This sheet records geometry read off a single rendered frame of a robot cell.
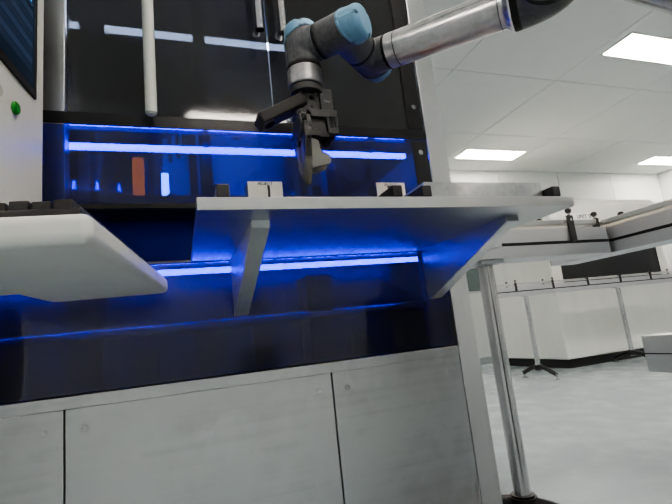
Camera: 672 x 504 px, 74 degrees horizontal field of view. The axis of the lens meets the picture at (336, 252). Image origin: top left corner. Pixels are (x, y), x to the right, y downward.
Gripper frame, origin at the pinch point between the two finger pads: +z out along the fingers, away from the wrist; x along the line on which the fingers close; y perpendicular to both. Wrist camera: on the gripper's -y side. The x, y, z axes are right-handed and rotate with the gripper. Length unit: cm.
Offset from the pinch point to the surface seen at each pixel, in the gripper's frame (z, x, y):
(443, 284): 22.5, 11.7, 36.2
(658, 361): 51, 26, 121
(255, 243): 15.6, -9.5, -12.7
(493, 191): 8.9, -17.7, 31.1
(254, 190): -4.3, 19.6, -7.2
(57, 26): -43, 19, -49
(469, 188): 8.3, -17.7, 25.9
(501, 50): -201, 198, 250
